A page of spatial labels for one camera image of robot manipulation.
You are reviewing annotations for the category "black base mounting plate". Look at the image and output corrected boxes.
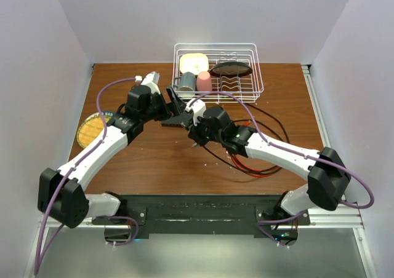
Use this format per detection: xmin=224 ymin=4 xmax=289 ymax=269
xmin=91 ymin=194 xmax=345 ymax=245

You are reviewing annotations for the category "cream square plate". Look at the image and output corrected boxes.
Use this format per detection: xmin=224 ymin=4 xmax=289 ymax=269
xmin=179 ymin=53 xmax=209 ymax=75

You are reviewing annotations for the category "aluminium frame rail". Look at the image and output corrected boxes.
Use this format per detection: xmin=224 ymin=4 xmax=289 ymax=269
xmin=23 ymin=64 xmax=378 ymax=278

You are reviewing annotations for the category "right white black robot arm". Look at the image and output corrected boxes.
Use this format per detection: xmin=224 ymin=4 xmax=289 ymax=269
xmin=181 ymin=100 xmax=350 ymax=224

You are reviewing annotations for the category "red ethernet cable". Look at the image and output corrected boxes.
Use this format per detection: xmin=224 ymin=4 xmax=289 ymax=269
xmin=230 ymin=119 xmax=282 ymax=178

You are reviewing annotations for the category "round yellow green coaster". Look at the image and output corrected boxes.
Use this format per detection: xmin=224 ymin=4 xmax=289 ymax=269
xmin=76 ymin=112 xmax=104 ymax=149

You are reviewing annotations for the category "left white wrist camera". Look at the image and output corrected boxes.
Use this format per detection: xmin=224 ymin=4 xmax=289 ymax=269
xmin=135 ymin=71 xmax=161 ymax=94

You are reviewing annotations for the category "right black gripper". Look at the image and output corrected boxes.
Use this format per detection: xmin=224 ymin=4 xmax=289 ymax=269
xmin=189 ymin=113 xmax=225 ymax=146

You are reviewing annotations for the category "white wire dish rack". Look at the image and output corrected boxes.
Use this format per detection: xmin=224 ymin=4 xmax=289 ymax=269
xmin=172 ymin=42 xmax=264 ymax=104

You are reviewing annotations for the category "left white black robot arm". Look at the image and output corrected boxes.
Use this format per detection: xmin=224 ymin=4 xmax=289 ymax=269
xmin=38 ymin=85 xmax=186 ymax=228

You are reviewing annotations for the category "dark brown oval bowl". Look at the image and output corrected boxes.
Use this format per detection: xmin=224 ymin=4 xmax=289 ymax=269
xmin=209 ymin=62 xmax=253 ymax=78

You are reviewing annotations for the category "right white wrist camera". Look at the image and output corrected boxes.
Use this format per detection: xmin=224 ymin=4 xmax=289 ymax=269
xmin=185 ymin=98 xmax=206 ymax=124

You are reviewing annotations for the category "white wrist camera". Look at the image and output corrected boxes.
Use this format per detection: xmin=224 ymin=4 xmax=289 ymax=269
xmin=135 ymin=71 xmax=161 ymax=94
xmin=185 ymin=98 xmax=206 ymax=124

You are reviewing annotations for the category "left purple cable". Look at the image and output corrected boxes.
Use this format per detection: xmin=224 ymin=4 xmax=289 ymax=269
xmin=33 ymin=74 xmax=142 ymax=276

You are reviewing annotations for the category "black ethernet cable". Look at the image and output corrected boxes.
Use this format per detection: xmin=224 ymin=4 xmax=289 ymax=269
xmin=191 ymin=102 xmax=294 ymax=178

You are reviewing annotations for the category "pink cup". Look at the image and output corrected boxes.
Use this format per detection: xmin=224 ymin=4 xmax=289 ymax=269
xmin=196 ymin=71 xmax=212 ymax=92

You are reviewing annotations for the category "black network switch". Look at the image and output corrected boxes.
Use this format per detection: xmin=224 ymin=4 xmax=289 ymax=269
xmin=161 ymin=113 xmax=191 ymax=128

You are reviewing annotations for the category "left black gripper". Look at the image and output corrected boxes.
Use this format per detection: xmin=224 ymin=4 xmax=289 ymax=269
xmin=140 ymin=86 xmax=187 ymax=123

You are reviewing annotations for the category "grey mug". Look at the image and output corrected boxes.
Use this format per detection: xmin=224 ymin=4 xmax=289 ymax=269
xmin=173 ymin=72 xmax=196 ymax=92

